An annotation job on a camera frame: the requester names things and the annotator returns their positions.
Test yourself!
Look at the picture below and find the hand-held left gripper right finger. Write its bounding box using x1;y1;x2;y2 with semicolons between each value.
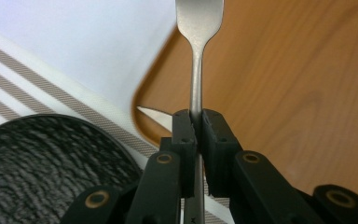
200;108;244;199

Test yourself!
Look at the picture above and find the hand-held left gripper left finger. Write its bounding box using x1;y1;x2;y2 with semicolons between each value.
159;108;199;199

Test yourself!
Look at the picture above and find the black textured plate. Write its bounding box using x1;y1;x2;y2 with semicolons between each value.
0;113;145;224

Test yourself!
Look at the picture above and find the brown wooden tray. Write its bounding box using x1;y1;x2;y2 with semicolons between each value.
130;0;358;209

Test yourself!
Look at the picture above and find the grey striped placemat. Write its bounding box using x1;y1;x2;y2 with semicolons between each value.
0;23;236;224

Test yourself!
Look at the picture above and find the silver metal fork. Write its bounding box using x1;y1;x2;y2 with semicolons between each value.
175;0;225;224

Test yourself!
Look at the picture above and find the white tablecloth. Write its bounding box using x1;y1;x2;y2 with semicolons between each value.
0;0;179;125

